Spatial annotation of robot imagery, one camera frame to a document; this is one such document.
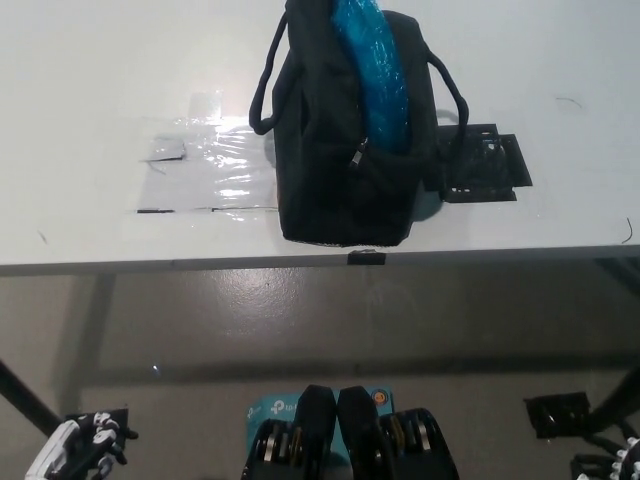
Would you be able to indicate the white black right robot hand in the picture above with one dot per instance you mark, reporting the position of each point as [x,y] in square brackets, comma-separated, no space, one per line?
[610,465]

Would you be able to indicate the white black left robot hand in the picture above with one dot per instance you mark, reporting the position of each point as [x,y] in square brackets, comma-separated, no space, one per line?
[60,450]

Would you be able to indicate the blue plate stack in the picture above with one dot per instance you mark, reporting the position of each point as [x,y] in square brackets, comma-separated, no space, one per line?
[380,85]

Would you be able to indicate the black table leg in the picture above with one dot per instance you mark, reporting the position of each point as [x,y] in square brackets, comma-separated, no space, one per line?
[20,390]
[625,395]

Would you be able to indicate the teal tp-link box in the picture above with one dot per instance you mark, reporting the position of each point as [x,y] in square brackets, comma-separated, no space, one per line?
[270,407]

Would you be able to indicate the small black tape strip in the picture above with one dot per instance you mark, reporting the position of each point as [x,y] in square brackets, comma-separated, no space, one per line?
[367,257]

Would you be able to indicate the black tape marker patch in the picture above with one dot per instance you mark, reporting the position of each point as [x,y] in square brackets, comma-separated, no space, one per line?
[480,165]

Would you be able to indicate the clear plastic tape sheet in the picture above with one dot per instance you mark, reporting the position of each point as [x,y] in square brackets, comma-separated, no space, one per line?
[225,165]

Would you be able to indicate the black fabric handbag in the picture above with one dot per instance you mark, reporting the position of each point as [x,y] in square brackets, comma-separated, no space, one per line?
[315,175]

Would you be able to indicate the small clear tape patch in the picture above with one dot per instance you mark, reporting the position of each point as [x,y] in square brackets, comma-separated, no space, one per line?
[207,104]

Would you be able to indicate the black table foot bracket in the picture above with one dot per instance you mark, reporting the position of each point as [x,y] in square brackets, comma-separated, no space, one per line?
[557,415]

